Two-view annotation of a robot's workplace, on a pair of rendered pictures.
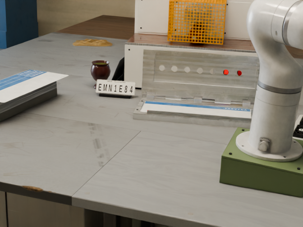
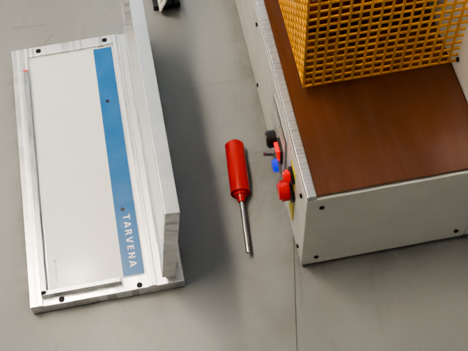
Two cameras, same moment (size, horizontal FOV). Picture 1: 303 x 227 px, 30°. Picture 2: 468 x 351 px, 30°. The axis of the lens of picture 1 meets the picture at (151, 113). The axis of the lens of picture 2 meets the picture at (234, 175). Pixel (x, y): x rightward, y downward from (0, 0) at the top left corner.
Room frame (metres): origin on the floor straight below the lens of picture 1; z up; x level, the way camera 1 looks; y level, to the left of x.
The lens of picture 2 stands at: (2.01, -0.88, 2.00)
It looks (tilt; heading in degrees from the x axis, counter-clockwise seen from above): 60 degrees down; 75
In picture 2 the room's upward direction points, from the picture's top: 4 degrees counter-clockwise
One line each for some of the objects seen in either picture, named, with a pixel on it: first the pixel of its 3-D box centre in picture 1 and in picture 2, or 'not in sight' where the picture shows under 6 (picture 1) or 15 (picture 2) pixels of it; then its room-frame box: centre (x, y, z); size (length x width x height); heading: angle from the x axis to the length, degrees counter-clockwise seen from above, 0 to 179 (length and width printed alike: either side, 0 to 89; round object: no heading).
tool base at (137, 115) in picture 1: (195, 110); (91, 157); (1.99, -0.17, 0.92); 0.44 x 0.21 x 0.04; 82
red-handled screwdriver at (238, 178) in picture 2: not in sight; (240, 196); (2.18, -0.30, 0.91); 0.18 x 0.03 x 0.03; 78
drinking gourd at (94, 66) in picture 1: (100, 74); not in sight; (2.30, 0.22, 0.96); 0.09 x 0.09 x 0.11
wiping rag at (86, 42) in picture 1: (92, 41); not in sight; (3.18, 0.35, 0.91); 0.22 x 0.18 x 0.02; 100
